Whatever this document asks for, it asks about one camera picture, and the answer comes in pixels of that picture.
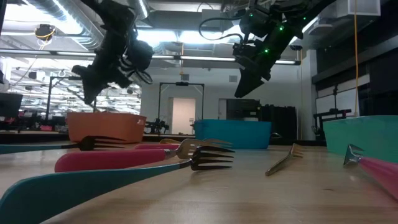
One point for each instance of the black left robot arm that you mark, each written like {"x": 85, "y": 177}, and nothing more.
{"x": 115, "y": 18}

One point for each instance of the black cabinet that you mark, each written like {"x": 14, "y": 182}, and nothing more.
{"x": 280, "y": 123}

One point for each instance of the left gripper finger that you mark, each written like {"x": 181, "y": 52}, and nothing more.
{"x": 91, "y": 82}

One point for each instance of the black ceiling security camera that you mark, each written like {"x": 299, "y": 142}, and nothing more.
{"x": 296, "y": 48}

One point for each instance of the orange plastic bin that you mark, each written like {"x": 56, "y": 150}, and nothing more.
{"x": 105, "y": 127}

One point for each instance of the teal plastic bin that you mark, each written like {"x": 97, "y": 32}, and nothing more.
{"x": 367, "y": 133}

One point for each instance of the black background rig frame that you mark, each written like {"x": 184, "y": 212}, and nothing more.
{"x": 48, "y": 99}
{"x": 182, "y": 83}

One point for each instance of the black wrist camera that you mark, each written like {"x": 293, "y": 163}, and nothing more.
{"x": 259, "y": 25}
{"x": 141, "y": 54}

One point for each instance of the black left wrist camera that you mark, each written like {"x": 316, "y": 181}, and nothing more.
{"x": 141, "y": 54}

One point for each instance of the blue plastic bin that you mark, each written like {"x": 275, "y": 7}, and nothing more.
{"x": 233, "y": 133}

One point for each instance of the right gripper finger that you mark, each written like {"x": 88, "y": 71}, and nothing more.
{"x": 248, "y": 84}

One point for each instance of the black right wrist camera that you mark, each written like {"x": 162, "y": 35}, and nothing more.
{"x": 259, "y": 25}

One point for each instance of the black equipment stand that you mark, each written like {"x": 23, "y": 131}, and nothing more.
{"x": 332, "y": 112}

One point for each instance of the long ceiling light bar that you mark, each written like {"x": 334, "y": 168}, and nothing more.
{"x": 205, "y": 58}

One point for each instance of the black computer monitor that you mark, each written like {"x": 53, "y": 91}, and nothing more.
{"x": 11, "y": 105}

